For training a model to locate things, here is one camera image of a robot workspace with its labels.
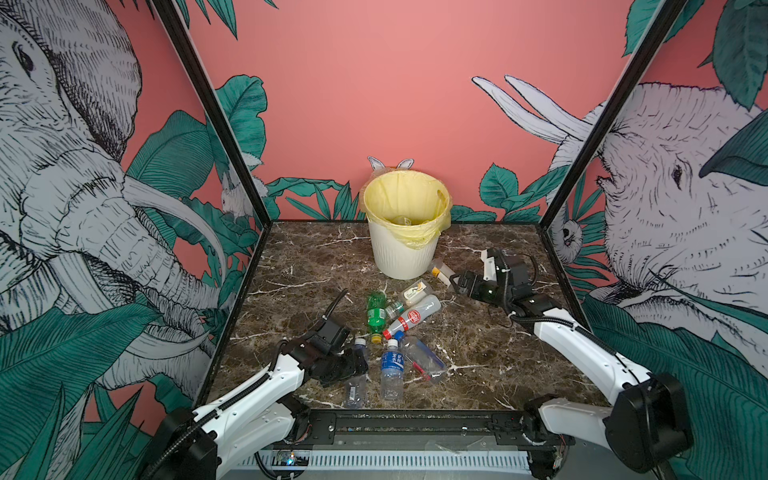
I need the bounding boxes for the crushed clear bottle blue cap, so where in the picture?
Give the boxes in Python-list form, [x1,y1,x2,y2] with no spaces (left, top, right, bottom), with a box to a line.
[394,332,448,383]

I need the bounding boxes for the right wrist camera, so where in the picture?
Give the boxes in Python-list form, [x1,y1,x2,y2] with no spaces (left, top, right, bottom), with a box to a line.
[480,248,532,285]

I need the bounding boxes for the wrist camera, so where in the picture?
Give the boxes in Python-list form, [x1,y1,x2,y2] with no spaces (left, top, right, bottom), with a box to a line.
[480,248,532,285]
[308,319,350,355]

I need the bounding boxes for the black corner post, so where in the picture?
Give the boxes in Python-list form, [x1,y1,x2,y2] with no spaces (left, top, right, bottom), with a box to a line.
[538,0,687,229]
[152,0,272,230]

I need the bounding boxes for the yellow plastic bin liner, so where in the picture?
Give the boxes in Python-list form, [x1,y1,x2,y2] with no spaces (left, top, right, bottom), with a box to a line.
[360,170,453,249]

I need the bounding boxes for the clear bottle white cap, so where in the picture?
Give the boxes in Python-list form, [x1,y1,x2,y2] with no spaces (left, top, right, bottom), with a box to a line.
[344,337,369,409]

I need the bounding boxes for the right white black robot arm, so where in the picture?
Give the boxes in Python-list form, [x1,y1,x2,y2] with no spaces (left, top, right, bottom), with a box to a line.
[450,271,694,473]

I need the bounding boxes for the clear bottle orange label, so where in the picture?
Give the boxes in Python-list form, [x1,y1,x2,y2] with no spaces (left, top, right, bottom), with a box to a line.
[430,259,456,288]

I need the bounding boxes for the right black corner post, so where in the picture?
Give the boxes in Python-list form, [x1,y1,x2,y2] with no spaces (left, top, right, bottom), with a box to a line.
[538,0,687,229]

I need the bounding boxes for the green bottle green label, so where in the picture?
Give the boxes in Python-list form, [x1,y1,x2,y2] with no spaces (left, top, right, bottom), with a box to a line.
[366,291,387,344]

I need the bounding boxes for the blue label bottle white cap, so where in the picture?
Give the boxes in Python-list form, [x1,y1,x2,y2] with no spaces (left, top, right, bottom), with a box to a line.
[380,339,405,402]

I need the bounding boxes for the left black corner post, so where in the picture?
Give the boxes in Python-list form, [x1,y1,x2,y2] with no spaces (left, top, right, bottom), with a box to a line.
[152,0,272,230]

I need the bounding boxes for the white perforated vent strip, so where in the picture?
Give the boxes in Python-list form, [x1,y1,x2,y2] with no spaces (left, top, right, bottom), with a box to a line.
[258,450,531,474]

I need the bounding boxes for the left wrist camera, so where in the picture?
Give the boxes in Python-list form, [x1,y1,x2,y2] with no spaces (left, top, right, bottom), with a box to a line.
[308,319,350,355]

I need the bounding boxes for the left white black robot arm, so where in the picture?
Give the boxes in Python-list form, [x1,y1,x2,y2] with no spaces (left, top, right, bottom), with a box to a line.
[138,338,368,479]

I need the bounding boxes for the white ribbed plastic bin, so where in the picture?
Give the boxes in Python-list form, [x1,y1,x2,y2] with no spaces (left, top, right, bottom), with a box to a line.
[368,221,438,280]

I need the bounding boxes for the black front rail frame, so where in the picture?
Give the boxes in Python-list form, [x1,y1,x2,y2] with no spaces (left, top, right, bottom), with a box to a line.
[298,409,579,449]

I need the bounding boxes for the small clear bottle cream label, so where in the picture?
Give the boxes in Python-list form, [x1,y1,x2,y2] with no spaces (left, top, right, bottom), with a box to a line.
[385,280,433,320]

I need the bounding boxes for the clear bottle red label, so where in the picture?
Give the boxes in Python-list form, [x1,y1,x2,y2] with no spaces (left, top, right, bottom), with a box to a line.
[382,295,442,340]

